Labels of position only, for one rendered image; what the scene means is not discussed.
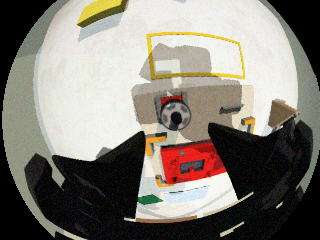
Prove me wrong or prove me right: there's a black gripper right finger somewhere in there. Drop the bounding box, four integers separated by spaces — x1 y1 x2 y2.
208 123 292 200

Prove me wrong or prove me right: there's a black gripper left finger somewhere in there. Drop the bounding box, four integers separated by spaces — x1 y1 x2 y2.
52 131 145 219

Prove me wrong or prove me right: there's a black rubber tyre with grey hub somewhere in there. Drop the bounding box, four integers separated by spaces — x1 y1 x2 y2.
160 99 192 131

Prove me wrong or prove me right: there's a yellow rectangular outline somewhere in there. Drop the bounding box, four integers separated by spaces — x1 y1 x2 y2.
147 32 245 80

